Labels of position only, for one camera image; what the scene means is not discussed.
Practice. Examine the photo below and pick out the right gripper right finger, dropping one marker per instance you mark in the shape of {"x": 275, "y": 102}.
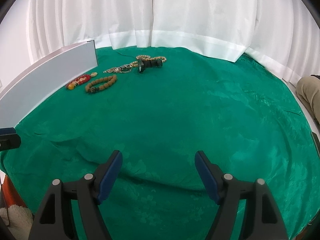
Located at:
{"x": 262, "y": 218}

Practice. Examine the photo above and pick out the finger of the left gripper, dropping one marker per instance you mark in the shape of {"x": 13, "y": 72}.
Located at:
{"x": 9, "y": 139}

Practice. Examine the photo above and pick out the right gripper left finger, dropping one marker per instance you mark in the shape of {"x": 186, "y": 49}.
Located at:
{"x": 54, "y": 218}

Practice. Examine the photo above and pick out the ornate metal pendant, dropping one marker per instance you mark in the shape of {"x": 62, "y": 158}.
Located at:
{"x": 120, "y": 70}

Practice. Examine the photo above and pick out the orange red object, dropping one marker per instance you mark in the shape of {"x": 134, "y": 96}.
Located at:
{"x": 9, "y": 195}

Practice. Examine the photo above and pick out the white cardboard box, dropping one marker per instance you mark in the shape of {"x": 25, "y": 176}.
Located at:
{"x": 43, "y": 78}

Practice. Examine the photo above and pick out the green cloth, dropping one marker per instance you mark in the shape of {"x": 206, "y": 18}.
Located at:
{"x": 240, "y": 115}

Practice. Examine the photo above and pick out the white curtain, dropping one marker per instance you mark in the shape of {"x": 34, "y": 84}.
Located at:
{"x": 279, "y": 34}

